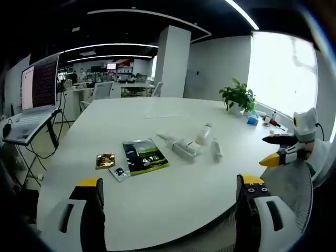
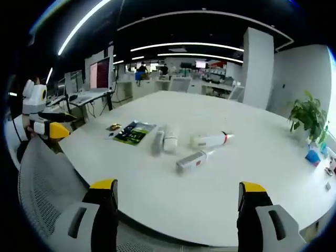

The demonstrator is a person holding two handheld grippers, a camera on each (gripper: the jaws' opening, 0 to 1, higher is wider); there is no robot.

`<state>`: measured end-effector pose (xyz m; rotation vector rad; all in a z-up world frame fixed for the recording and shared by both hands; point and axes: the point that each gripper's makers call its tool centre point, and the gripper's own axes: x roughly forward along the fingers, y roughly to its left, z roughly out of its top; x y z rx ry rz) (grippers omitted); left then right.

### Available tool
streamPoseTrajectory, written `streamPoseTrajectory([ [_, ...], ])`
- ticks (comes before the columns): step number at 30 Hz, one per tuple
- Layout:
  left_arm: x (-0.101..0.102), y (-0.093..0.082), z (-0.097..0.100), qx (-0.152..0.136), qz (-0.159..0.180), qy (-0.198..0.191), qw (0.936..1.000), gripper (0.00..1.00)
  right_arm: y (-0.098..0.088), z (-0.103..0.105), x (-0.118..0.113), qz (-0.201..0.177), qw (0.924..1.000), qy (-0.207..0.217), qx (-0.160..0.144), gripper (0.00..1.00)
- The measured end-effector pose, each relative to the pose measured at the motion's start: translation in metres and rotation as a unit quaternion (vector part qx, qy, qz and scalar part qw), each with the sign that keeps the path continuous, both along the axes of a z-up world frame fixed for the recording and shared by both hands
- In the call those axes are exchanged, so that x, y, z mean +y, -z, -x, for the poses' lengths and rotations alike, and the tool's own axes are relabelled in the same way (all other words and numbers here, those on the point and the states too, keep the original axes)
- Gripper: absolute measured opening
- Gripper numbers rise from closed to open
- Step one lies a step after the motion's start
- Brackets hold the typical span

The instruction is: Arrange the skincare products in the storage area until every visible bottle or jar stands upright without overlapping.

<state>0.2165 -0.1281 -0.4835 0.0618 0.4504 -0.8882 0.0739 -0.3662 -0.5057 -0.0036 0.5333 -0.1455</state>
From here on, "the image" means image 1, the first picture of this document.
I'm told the small silver skincare sachet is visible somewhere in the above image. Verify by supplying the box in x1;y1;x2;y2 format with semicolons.
108;165;131;183

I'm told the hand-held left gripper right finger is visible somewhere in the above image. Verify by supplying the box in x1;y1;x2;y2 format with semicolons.
235;173;303;252

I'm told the green potted plant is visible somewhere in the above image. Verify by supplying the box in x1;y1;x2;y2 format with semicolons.
218;77;257;118

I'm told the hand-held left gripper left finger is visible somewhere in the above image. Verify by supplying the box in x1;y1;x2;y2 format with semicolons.
49;177;108;252

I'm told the clear skincare bottle white cap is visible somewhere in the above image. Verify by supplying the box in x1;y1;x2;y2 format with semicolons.
195;122;213;146

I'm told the black laptop stand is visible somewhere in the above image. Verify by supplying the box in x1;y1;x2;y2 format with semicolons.
15;109;71;190

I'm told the open laptop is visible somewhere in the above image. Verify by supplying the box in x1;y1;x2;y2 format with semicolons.
2;52;63;145

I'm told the person's right hand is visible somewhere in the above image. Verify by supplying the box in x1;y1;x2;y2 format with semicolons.
303;141;315;161

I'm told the gold skincare sachet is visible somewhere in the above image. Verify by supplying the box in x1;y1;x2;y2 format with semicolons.
94;152;117;171

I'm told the red handled screwdriver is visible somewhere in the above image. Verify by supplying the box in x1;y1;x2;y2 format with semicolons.
269;119;289;131

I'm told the green black skincare packet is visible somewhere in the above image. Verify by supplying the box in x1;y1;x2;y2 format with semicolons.
121;138;170;176

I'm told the white office chair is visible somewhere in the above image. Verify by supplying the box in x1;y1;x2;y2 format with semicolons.
80;80;116;112

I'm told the short grey skincare tube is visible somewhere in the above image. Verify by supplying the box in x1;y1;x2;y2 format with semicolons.
211;137;224;163

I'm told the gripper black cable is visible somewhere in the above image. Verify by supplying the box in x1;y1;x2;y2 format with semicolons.
316;122;326;142

